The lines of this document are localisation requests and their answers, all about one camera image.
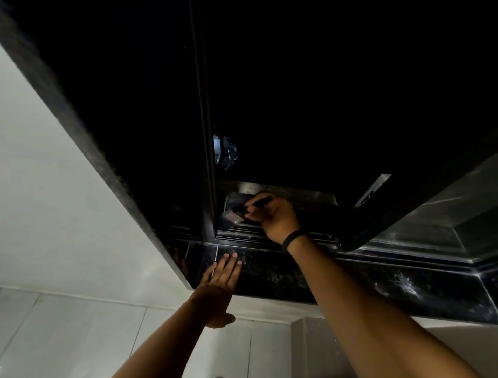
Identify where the black window frame post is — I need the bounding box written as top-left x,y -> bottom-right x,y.
189,0 -> 219,243

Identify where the metal window track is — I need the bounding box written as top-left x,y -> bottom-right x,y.
215,228 -> 340,252

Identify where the black open window sash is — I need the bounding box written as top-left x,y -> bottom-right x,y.
339,129 -> 498,265

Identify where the person's right forearm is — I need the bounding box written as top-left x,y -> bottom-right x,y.
287,234 -> 484,378

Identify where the person's left forearm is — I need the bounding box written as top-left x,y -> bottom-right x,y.
112,297 -> 211,378

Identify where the black-handled paint brush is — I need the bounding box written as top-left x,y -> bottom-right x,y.
220,196 -> 274,226

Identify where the black speckled stone sill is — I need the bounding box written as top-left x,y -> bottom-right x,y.
171,241 -> 498,325

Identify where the person's right hand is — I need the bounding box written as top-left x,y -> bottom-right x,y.
244,192 -> 302,246

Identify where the person's left hand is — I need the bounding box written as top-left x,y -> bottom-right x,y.
189,252 -> 244,329

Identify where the black wristband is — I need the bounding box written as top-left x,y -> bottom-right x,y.
281,229 -> 309,254

